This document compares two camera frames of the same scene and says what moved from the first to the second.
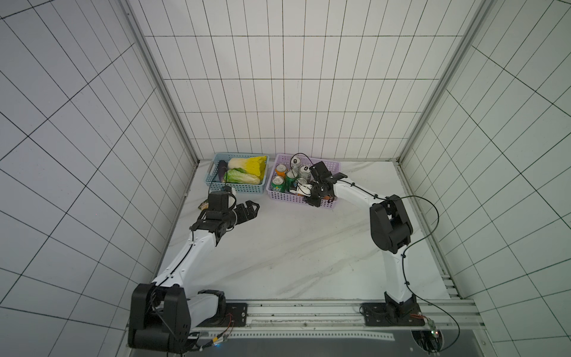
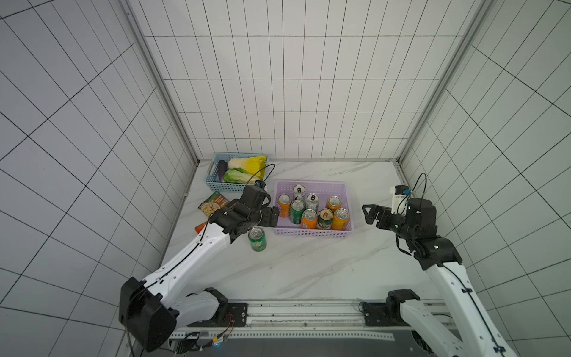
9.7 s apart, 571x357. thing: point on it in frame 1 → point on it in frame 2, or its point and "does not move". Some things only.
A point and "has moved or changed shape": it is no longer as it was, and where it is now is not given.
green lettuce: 240,175 does not move
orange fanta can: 280,169 → 284,203
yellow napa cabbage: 254,165 does not move
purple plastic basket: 285,158 has moved or changed shape
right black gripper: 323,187 → 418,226
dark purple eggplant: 222,169 does not move
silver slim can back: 295,162 → 299,193
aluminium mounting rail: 348,317 does not move
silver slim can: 305,172 has moved or changed shape
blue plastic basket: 213,179 does not move
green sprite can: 278,184 → 257,239
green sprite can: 291,180 → 297,210
